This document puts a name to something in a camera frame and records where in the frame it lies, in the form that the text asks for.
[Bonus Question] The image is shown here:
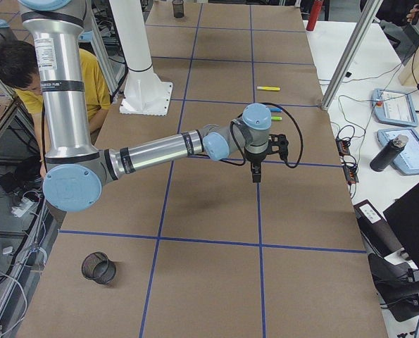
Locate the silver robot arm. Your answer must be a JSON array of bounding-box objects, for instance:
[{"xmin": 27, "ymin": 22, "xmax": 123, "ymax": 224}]
[{"xmin": 20, "ymin": 1, "xmax": 271, "ymax": 212}]

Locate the red bottle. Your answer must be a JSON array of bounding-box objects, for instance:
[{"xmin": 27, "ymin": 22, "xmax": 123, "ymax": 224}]
[{"xmin": 306, "ymin": 0, "xmax": 324, "ymax": 32}]

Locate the lower teach pendant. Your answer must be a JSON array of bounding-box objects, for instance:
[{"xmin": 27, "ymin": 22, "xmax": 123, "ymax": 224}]
[{"xmin": 377, "ymin": 127, "xmax": 419, "ymax": 175}]

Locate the yellow highlighter pen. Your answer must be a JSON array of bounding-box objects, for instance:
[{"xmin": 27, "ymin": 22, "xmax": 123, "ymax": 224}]
[{"xmin": 256, "ymin": 86, "xmax": 281, "ymax": 92}]

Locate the black mesh pen cup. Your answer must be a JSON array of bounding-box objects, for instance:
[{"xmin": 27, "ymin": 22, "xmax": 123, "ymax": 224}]
[{"xmin": 172, "ymin": 0, "xmax": 185, "ymax": 18}]

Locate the black drink bottle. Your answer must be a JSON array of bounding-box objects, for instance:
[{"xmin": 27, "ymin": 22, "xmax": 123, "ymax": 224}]
[{"xmin": 370, "ymin": 134, "xmax": 409, "ymax": 172}]

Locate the aluminium frame post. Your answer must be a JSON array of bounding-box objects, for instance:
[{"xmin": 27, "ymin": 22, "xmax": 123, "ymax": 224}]
[{"xmin": 320, "ymin": 0, "xmax": 383, "ymax": 111}]

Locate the upper teach pendant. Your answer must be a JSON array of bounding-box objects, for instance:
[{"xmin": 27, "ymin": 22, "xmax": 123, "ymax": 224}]
[{"xmin": 371, "ymin": 88, "xmax": 418, "ymax": 127}]

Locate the black monitor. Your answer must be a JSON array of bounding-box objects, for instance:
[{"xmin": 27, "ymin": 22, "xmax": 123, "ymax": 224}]
[{"xmin": 384, "ymin": 183, "xmax": 419, "ymax": 268}]

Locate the person in yellow shirt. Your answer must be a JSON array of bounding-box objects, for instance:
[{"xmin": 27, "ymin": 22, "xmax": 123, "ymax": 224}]
[{"xmin": 0, "ymin": 39, "xmax": 112, "ymax": 184}]

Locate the white pedestal column base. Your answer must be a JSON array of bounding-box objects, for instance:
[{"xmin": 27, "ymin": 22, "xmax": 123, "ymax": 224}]
[{"xmin": 110, "ymin": 0, "xmax": 173, "ymax": 116}]

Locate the orange circuit board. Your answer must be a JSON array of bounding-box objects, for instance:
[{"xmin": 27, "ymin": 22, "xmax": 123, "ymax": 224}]
[
  {"xmin": 336, "ymin": 138, "xmax": 351, "ymax": 156},
  {"xmin": 342, "ymin": 165, "xmax": 358, "ymax": 185}
]

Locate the teach pendant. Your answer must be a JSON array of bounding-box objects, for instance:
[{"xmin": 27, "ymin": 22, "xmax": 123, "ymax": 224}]
[
  {"xmin": 377, "ymin": 127, "xmax": 419, "ymax": 175},
  {"xmin": 371, "ymin": 88, "xmax": 418, "ymax": 127}
]

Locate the white power adapter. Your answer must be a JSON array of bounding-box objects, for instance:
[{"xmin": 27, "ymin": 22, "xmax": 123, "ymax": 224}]
[{"xmin": 11, "ymin": 197, "xmax": 34, "ymax": 218}]

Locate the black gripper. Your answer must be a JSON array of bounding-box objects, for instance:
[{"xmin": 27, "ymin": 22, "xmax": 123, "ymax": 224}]
[{"xmin": 245, "ymin": 148, "xmax": 267, "ymax": 182}]

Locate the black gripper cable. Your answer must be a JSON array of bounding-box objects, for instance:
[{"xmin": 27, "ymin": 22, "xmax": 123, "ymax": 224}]
[{"xmin": 230, "ymin": 101, "xmax": 305, "ymax": 168}]

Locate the black white box device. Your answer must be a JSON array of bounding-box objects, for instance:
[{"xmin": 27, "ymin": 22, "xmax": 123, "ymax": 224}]
[{"xmin": 354, "ymin": 199, "xmax": 404, "ymax": 257}]

